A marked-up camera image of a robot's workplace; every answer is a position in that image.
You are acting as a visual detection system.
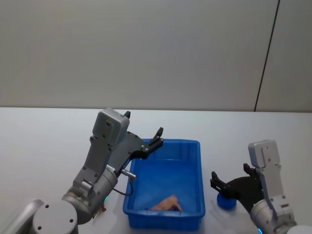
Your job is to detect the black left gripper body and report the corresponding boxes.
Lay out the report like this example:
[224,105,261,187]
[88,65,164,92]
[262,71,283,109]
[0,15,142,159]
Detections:
[108,131,150,177]

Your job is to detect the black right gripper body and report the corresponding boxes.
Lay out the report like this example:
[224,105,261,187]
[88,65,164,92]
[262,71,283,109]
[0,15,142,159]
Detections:
[222,175,266,213]

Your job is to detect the round blue lid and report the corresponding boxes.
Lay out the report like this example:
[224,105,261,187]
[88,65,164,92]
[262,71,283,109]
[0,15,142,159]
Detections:
[216,192,237,211]

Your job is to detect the blue plastic bin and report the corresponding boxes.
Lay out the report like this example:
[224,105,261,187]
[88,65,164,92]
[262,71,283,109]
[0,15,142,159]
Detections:
[122,138,206,230]

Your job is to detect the tan toy chicken piece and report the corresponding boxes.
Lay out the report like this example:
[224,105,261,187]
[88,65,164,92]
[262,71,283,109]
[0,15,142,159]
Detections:
[151,194,183,212]

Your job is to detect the small red-brown toy piece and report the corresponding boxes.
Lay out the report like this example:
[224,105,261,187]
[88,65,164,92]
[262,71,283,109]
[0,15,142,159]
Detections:
[93,205,107,218]

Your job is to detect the thin dark cable silver plug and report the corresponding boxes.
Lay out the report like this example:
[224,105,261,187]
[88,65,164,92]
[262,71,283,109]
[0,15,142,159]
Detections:
[112,169,137,196]

